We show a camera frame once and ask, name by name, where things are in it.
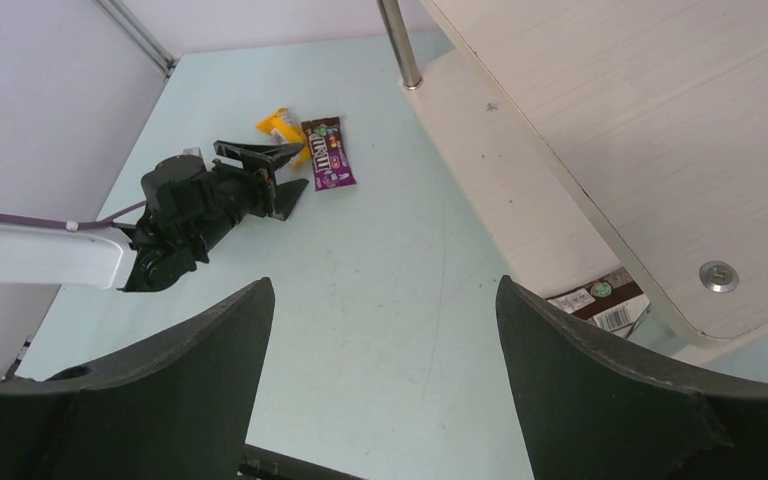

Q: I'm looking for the left corner aluminium profile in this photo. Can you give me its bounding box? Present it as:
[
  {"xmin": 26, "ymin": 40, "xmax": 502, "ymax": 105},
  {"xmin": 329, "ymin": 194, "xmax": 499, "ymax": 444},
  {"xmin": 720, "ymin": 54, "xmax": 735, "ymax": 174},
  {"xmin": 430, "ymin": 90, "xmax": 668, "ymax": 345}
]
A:
[{"xmin": 94, "ymin": 0, "xmax": 177, "ymax": 78}]

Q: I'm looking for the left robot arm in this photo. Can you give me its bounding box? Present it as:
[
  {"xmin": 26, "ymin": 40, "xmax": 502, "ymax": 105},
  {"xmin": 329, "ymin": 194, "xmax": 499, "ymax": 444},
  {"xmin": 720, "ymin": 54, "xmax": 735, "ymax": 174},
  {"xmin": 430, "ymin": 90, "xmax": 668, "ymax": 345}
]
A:
[{"xmin": 0, "ymin": 141, "xmax": 308, "ymax": 293}]

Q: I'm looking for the white two-tier shelf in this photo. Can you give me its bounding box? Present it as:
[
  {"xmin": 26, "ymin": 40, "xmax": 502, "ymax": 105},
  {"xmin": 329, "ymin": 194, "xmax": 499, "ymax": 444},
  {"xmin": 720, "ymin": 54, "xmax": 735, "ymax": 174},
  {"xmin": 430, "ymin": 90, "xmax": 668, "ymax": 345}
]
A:
[{"xmin": 378, "ymin": 1, "xmax": 768, "ymax": 363}]

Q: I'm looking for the brown candy bag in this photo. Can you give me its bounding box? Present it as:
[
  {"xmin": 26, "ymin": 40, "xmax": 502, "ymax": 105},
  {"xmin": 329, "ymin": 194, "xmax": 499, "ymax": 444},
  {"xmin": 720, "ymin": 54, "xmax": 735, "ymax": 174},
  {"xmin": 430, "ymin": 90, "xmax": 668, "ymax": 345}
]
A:
[{"xmin": 547, "ymin": 267, "xmax": 651, "ymax": 339}]

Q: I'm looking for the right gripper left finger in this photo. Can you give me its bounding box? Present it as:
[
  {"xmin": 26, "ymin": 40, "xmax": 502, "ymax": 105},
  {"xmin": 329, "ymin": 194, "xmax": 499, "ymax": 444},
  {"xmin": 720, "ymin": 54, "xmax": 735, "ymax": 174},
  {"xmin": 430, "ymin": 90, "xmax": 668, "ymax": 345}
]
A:
[{"xmin": 0, "ymin": 278, "xmax": 275, "ymax": 479}]

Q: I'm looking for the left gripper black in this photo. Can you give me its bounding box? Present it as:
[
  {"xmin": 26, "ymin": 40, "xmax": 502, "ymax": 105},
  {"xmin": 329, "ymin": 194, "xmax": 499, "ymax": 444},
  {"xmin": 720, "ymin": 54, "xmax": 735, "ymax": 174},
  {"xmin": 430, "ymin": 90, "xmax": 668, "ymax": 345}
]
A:
[{"xmin": 118, "ymin": 140, "xmax": 309, "ymax": 292}]

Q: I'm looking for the yellow candy bar wrapper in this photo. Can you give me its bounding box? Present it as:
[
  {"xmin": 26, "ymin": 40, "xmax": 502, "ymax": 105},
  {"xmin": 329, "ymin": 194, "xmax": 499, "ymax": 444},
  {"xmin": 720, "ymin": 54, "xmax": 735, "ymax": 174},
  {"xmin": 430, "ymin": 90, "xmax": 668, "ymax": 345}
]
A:
[{"xmin": 256, "ymin": 107, "xmax": 311, "ymax": 170}]

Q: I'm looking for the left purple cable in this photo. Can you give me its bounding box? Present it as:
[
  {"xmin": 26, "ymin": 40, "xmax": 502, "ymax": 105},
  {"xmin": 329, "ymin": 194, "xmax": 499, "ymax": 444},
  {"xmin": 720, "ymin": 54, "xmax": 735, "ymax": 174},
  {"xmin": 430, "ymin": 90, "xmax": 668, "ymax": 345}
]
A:
[{"xmin": 0, "ymin": 199, "xmax": 148, "ymax": 233}]

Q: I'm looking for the purple candy bag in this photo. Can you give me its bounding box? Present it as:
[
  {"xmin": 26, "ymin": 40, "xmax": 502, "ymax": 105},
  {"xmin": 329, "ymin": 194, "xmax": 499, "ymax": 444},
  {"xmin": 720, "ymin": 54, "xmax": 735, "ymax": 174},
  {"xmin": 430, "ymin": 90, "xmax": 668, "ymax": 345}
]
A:
[{"xmin": 301, "ymin": 117, "xmax": 357, "ymax": 191}]

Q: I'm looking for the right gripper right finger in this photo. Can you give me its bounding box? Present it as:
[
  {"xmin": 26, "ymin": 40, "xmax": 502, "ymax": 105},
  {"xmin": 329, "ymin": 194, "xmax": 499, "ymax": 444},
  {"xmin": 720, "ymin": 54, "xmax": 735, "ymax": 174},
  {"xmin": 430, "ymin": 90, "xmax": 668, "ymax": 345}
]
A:
[{"xmin": 495, "ymin": 276, "xmax": 768, "ymax": 479}]

